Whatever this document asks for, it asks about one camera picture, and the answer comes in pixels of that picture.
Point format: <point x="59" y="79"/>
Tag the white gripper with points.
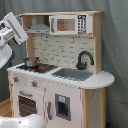
<point x="20" y="35"/>

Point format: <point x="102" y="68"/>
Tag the white toy microwave door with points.
<point x="70" y="24"/>

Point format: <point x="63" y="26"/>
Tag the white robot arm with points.
<point x="6" y="34"/>

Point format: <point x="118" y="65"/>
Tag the wooden toy kitchen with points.
<point x="63" y="51"/>

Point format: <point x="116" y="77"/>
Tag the grey range hood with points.
<point x="39" y="26"/>

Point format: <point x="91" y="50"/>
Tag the small metal pot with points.
<point x="32" y="61"/>

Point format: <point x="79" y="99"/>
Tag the black toy stovetop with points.
<point x="41" y="68"/>

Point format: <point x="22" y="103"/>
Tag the red left stove knob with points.
<point x="15" y="79"/>

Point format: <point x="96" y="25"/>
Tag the red stove knob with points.
<point x="15" y="79"/>
<point x="34" y="84"/>

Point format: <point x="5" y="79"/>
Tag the red right stove knob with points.
<point x="34" y="84"/>

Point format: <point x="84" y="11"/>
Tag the grey toy sink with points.
<point x="72" y="74"/>

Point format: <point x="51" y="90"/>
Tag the white oven door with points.
<point x="28" y="108"/>

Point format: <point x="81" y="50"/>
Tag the black toy faucet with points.
<point x="82" y="62"/>

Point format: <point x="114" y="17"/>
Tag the white cabinet door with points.
<point x="63" y="107"/>

